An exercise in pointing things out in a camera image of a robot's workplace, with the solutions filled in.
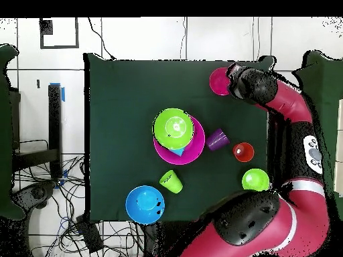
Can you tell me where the large blue bowl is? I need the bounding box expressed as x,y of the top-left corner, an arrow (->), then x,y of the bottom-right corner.
125,185 -> 166,225

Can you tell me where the thin dark cable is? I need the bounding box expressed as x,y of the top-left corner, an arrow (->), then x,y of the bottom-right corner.
180,17 -> 188,60

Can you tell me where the small green bowl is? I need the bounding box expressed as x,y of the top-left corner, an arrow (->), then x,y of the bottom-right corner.
241,168 -> 270,193

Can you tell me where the green cup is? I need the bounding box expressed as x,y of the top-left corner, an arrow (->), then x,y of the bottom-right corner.
159,169 -> 184,195

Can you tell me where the blue cup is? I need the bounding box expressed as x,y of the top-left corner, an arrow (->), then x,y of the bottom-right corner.
168,147 -> 186,157

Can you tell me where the orange red cup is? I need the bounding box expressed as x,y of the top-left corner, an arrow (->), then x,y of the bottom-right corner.
232,142 -> 255,163

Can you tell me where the small magenta bowl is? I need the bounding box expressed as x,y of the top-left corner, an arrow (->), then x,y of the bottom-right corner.
208,66 -> 233,96

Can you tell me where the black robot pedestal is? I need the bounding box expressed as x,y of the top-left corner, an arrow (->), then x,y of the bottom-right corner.
141,221 -> 204,257

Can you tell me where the black power strip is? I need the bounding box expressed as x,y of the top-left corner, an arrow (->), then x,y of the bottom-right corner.
76,215 -> 104,254

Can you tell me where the tangle of cables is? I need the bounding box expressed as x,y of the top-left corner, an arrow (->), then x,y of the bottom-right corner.
11,139 -> 140,257

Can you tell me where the black metal stand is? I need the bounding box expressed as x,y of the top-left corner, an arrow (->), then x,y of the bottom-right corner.
11,83 -> 64,179

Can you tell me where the stack of white boxes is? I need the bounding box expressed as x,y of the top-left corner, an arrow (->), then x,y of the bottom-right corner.
333,98 -> 343,199

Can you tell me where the green cloth side table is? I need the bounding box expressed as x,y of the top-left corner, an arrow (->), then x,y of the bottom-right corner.
293,50 -> 343,199
0,44 -> 26,222

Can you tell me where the large green bowl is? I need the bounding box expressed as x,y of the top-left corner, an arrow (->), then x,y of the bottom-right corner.
152,107 -> 195,151

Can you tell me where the black box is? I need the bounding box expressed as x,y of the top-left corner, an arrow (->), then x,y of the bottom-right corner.
9,89 -> 21,151

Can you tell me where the black cable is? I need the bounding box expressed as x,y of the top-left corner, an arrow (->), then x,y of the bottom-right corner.
87,17 -> 117,60

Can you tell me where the purple cup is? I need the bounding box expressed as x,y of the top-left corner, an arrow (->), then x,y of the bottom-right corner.
205,127 -> 231,153

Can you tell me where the large pink bowl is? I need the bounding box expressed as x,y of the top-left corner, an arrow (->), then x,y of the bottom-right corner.
153,114 -> 206,166

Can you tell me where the dark green tablecloth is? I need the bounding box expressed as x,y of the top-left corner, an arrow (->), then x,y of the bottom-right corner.
83,52 -> 275,224

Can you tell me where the grey chair base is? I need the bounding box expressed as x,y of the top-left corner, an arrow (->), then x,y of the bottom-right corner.
11,180 -> 57,209

